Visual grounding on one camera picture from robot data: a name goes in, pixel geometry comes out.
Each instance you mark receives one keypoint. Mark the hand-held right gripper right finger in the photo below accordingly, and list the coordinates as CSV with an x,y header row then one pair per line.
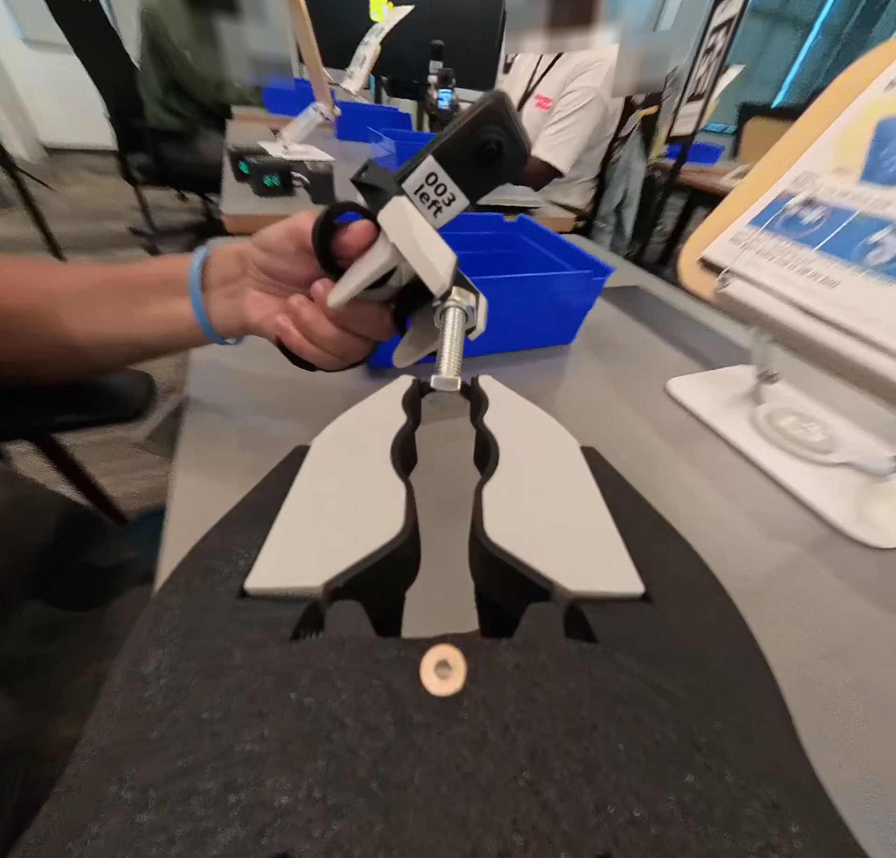
x,y
553,515

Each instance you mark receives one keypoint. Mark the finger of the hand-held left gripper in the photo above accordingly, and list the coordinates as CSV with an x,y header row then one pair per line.
x,y
420,242
416,343

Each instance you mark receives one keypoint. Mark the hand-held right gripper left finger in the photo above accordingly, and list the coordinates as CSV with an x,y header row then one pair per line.
x,y
336,515

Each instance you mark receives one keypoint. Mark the thick silver bolt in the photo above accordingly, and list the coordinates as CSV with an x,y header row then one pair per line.
x,y
450,347

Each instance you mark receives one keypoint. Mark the blue plastic bin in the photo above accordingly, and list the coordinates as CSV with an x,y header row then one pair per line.
x,y
364,121
532,291
693,153
413,151

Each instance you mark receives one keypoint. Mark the wood-edged grey desk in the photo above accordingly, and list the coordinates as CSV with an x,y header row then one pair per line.
x,y
238,207

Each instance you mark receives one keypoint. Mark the person's left hand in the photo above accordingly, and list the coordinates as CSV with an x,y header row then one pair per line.
x,y
280,284

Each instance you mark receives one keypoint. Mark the clear plastic divider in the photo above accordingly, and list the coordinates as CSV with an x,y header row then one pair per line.
x,y
386,149

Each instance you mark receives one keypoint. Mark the black box device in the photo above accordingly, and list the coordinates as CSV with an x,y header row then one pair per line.
x,y
318,182

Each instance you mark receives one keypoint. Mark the black panel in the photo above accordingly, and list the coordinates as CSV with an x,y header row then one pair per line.
x,y
420,18

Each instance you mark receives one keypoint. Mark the blue denim jacket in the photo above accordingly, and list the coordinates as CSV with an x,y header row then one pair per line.
x,y
630,179

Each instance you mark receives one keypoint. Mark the black power station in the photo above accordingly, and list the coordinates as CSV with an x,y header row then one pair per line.
x,y
238,165
273,180

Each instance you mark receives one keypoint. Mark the blue wristband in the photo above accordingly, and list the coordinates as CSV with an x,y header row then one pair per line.
x,y
199,298

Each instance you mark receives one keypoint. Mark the brown wooden table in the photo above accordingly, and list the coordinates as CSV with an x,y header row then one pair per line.
x,y
700,175

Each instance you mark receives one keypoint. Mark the tan chair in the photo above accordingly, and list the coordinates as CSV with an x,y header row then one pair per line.
x,y
756,140

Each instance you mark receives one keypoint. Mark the instruction sheet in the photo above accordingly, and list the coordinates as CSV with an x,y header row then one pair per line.
x,y
826,242

